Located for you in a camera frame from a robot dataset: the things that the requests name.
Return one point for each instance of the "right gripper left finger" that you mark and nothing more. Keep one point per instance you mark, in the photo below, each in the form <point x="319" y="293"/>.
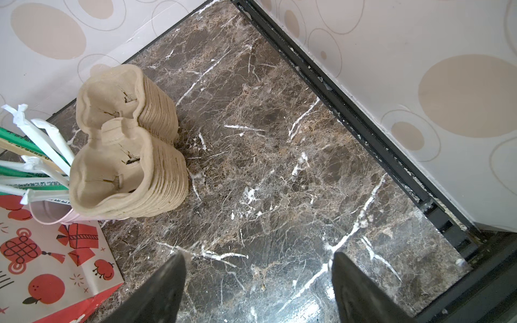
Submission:
<point x="159" y="298"/>

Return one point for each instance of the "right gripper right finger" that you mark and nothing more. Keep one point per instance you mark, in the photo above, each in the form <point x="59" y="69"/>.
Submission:
<point x="358" y="298"/>

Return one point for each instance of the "red white paper bag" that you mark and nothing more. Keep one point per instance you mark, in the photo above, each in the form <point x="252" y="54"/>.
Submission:
<point x="52" y="273"/>

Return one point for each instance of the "pulp cup carrier stack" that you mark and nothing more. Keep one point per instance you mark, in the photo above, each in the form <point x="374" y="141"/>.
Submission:
<point x="129" y="166"/>

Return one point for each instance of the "pink straw holder cup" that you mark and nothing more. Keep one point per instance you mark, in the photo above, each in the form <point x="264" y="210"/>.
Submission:
<point x="50" y="213"/>

